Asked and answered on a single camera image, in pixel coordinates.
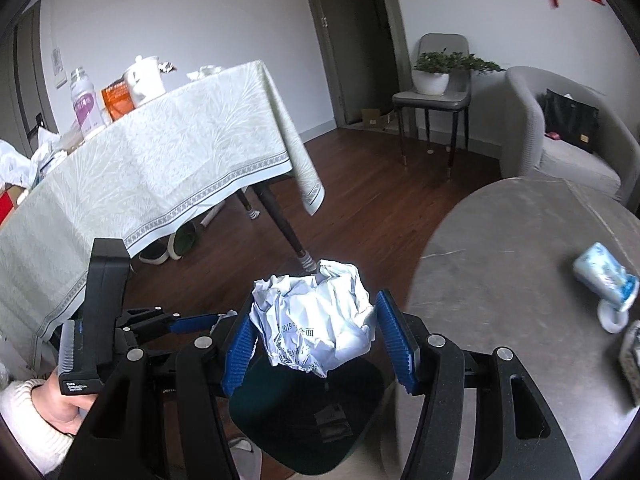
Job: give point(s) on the person's left forearm white sleeve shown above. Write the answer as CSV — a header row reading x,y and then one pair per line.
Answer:
x,y
25,425

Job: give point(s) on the small cardboard box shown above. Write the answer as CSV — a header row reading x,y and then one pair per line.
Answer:
x,y
372,116

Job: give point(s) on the potted plant white pot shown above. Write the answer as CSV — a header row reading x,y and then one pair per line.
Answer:
x,y
432,80

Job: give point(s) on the grey-green door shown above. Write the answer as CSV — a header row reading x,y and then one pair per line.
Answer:
x,y
350,40

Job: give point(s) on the dark dining table legs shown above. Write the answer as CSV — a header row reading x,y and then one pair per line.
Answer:
x,y
280,220

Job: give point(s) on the white-soled shoe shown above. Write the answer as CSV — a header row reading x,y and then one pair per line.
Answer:
x,y
152,255

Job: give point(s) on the dark green trash bin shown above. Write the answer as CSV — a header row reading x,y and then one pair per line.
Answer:
x,y
310,410

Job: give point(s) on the white wall switch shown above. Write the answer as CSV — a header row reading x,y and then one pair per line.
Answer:
x,y
56,58

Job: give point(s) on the green shoe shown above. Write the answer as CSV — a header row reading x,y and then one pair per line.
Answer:
x,y
182,240

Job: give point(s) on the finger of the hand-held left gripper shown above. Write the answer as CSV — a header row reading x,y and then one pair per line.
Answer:
x,y
195,323

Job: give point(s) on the blue white tissue pack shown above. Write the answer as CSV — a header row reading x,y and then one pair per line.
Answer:
x,y
602,271

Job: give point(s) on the dark side door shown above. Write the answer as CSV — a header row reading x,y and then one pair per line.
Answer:
x,y
30,85

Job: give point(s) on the table with white cloth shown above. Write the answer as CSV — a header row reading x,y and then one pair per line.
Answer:
x,y
150,160

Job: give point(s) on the grey dining chair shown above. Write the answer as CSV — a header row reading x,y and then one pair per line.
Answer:
x,y
435,102

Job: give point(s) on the grey armchair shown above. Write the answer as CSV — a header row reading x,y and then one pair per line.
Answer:
x,y
550,165

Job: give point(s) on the round grey coffee table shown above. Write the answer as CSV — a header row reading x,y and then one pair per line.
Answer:
x,y
500,285

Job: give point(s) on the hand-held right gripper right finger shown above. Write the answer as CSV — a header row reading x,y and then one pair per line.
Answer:
x,y
397,342

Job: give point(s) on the person's left hand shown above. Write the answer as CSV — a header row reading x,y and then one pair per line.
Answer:
x,y
60,405

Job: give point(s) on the orange box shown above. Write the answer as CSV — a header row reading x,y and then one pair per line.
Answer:
x,y
117,101

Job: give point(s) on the large paper ball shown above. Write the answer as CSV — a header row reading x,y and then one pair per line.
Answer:
x,y
315,320

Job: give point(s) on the black handbag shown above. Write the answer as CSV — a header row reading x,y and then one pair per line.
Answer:
x,y
570,120

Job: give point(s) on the white plastic bags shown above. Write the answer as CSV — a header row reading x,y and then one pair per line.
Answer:
x,y
17,162

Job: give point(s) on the white kettle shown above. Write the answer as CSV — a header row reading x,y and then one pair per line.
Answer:
x,y
144,79

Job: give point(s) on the purple white bottle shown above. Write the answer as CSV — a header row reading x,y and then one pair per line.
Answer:
x,y
85,102

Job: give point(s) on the grey slipper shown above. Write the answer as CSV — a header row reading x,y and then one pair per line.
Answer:
x,y
242,452

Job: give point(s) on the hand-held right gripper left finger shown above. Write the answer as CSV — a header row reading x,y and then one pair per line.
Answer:
x,y
237,355

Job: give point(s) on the white crumpled tissue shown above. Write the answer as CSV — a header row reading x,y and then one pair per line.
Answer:
x,y
205,71

